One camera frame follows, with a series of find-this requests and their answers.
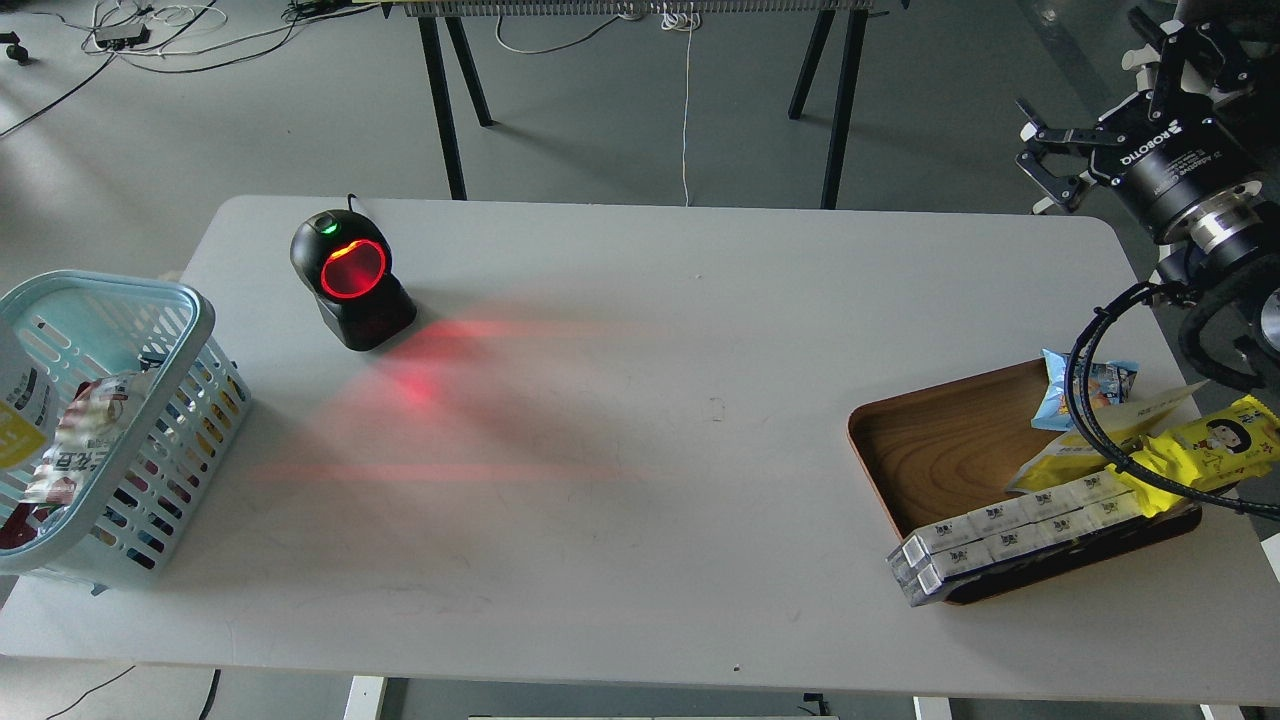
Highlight upper white biscuit box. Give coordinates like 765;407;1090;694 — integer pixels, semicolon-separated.
886;471;1143;577

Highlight yellow white bean snack pouch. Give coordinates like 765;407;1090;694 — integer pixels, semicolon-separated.
0;325;58;471

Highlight blue snack bag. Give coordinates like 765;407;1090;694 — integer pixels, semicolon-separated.
1030;348;1140;433

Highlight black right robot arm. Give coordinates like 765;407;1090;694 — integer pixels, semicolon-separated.
1016;1;1277;392

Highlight white hanging cable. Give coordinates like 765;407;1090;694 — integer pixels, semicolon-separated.
495;0;701;208

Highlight red white snack bag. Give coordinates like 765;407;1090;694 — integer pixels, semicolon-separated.
1;370;157;550

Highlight white biscuit box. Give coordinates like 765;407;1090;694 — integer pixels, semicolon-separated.
886;471;1143;577
884;483;1144;607

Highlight light blue plastic basket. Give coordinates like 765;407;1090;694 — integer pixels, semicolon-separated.
3;270;252;594

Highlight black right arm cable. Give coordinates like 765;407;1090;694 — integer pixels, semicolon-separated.
1062;282;1280;521

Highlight bright yellow cartoon snack bag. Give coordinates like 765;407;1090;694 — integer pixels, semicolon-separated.
1130;395;1279;492

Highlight black barcode scanner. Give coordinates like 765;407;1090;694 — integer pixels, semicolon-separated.
289;209;417;352

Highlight floor power adapter and cables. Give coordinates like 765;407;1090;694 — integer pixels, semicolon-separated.
0;0;301;136

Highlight yellow white flat pouch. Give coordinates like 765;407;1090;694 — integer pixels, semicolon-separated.
1005;380;1204;495

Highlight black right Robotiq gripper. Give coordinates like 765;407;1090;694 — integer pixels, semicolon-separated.
1016;8;1265;243

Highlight black trestle table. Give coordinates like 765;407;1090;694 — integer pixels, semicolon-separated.
300;0;906;209

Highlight lower white biscuit box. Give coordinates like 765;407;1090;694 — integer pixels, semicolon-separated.
884;483;1144;607

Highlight wooden tray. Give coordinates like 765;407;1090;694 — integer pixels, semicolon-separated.
847;360;1202;605

